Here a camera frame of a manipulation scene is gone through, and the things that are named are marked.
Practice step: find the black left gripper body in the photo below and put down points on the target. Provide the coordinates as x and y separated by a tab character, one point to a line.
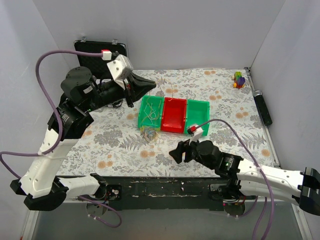
129	90

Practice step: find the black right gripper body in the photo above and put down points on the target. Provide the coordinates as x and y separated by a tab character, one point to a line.
187	151

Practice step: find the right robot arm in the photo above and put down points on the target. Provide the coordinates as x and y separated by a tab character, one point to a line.
301	188

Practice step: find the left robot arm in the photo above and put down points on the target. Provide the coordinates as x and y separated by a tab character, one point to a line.
42	188

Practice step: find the black poker chip case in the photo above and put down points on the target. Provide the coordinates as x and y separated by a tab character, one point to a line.
97	66

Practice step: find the left green plastic bin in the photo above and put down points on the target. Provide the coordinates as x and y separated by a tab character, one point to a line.
151	112

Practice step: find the green plastic bin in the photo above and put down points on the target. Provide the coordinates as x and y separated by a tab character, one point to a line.
197	112
151	112

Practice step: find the right green plastic bin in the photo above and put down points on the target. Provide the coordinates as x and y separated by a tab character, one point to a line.
197	112

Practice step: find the red plastic bin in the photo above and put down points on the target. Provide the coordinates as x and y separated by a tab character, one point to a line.
174	115

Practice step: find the floral patterned table mat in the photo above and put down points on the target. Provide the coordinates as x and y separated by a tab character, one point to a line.
127	142

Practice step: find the black cylindrical flashlight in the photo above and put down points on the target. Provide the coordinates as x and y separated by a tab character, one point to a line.
262	107

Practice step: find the colourful toy block train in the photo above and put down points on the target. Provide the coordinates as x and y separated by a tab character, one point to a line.
238	80

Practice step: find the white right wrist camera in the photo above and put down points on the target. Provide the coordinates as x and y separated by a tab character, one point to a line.
195	132

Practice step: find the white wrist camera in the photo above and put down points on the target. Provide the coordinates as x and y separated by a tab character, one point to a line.
195	132
120	69

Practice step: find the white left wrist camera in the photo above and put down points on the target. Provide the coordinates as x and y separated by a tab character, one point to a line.
120	69

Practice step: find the black table front rail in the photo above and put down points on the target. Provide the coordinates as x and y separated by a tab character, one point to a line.
160	193

